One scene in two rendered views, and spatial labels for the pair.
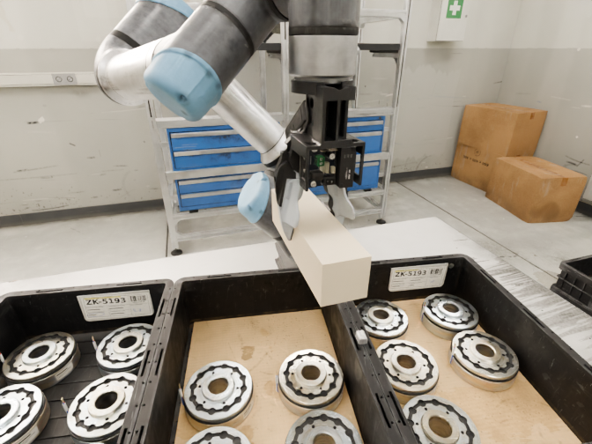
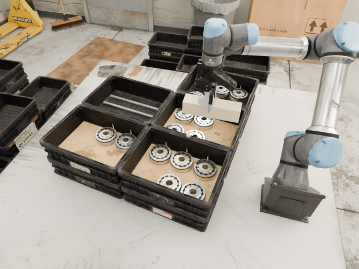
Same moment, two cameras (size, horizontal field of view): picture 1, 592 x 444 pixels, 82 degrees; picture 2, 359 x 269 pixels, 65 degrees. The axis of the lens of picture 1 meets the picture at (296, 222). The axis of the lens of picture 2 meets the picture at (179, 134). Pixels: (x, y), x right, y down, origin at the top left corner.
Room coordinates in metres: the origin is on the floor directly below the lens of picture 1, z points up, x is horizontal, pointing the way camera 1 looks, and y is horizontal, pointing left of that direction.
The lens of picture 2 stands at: (0.80, -0.89, 1.83)
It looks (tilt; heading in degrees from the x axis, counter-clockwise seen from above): 45 degrees down; 120
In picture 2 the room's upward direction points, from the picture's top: 1 degrees clockwise
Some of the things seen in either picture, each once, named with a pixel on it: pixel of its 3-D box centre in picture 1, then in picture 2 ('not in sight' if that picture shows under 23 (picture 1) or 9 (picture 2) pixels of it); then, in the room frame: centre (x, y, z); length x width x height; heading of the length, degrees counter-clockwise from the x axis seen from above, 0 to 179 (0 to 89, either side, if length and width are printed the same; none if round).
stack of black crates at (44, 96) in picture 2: not in sight; (46, 108); (-1.08, 0.10, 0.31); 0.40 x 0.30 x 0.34; 107
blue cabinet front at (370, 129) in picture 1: (337, 157); not in sight; (2.47, -0.31, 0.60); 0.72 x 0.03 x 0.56; 107
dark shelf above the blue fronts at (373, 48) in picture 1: (310, 48); not in sight; (2.65, -0.10, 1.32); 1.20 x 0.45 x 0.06; 107
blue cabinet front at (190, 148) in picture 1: (229, 167); not in sight; (2.24, 0.45, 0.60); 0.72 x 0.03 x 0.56; 107
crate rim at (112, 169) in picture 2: not in sight; (95, 134); (0.01, -0.30, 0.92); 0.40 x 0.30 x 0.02; 9
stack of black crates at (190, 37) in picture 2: not in sight; (207, 54); (-0.33, 1.54, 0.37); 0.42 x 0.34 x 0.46; 17
